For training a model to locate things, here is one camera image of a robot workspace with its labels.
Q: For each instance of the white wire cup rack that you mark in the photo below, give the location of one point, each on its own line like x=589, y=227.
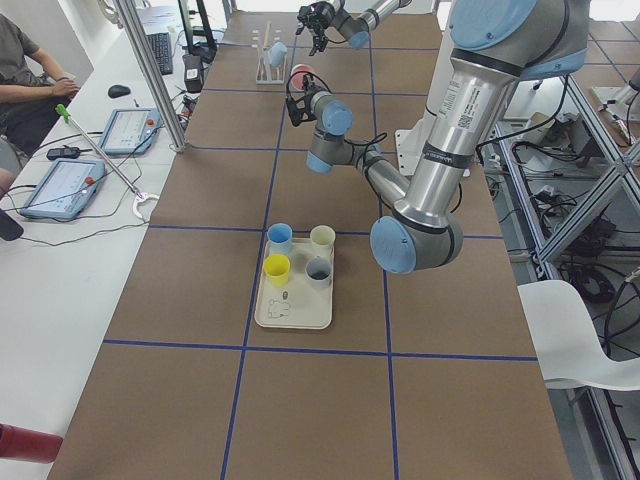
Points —
x=278, y=75

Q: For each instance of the black computer mouse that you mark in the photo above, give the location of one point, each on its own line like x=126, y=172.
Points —
x=117, y=91

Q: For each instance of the wooden rack dowel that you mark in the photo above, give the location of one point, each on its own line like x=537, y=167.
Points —
x=266, y=69

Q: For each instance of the metal grabber stick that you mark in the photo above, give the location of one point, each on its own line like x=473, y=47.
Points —
x=140, y=197

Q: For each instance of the yellow cup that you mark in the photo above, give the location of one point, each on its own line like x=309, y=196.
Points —
x=276, y=267

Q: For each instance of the cream plastic tray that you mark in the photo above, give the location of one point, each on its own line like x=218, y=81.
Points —
x=297, y=305

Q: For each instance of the red fire extinguisher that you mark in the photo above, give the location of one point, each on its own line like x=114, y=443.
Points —
x=29, y=445

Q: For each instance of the near teach pendant tablet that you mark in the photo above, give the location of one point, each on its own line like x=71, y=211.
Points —
x=65, y=190

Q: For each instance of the black label box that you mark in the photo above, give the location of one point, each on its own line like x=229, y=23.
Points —
x=193, y=73

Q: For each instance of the grey cup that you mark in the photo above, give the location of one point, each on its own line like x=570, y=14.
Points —
x=319, y=272

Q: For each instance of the seated person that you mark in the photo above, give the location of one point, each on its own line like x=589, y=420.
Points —
x=33, y=84

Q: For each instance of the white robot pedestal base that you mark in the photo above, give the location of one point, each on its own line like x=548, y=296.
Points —
x=412, y=145

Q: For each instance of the cream white cup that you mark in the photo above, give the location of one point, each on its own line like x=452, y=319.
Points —
x=322, y=238

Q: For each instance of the black keyboard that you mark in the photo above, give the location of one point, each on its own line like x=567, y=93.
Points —
x=160, y=44

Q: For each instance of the white plastic chair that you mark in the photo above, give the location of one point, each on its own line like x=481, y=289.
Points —
x=566, y=343

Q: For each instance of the far teach pendant tablet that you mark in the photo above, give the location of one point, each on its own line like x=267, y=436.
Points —
x=130, y=131

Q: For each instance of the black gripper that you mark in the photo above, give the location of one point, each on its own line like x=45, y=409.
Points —
x=327, y=14
x=309, y=93

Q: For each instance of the light blue cup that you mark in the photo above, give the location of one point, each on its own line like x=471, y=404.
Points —
x=276, y=54

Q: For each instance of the aluminium frame post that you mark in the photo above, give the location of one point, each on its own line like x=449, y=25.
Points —
x=142, y=51

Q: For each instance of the teach pendant tablet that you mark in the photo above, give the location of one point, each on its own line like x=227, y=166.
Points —
x=130, y=131
x=65, y=190

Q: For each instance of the pink cup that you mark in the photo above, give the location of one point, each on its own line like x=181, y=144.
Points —
x=297, y=78

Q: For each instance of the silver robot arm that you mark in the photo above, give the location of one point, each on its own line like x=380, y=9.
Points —
x=496, y=44
x=356, y=31

